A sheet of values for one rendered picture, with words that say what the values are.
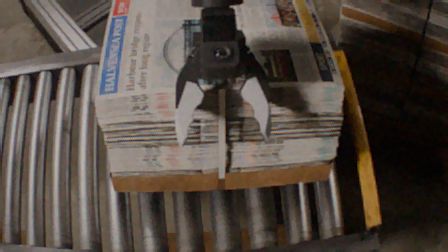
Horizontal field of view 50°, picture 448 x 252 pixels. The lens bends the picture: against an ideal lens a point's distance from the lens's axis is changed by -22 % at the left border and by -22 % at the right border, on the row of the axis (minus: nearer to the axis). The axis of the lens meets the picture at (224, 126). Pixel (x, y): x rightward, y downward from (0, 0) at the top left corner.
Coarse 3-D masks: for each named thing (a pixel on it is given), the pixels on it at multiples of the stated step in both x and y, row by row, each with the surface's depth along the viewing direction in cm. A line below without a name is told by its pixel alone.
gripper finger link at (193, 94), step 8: (184, 88) 78; (192, 88) 78; (200, 88) 79; (184, 96) 79; (192, 96) 79; (200, 96) 79; (184, 104) 79; (192, 104) 79; (176, 112) 79; (184, 112) 79; (192, 112) 80; (176, 120) 80; (184, 120) 80; (192, 120) 80; (176, 128) 81; (184, 128) 80; (184, 136) 81
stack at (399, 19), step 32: (352, 0) 154; (384, 0) 148; (416, 0) 142; (352, 32) 164; (384, 32) 159; (384, 64) 171; (416, 64) 165; (384, 96) 184; (416, 96) 176; (384, 128) 197
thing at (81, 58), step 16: (96, 48) 125; (336, 48) 126; (0, 64) 123; (16, 64) 123; (32, 64) 123; (48, 64) 123; (64, 64) 122; (80, 64) 122; (96, 64) 123; (16, 80) 123; (80, 80) 127; (32, 96) 129
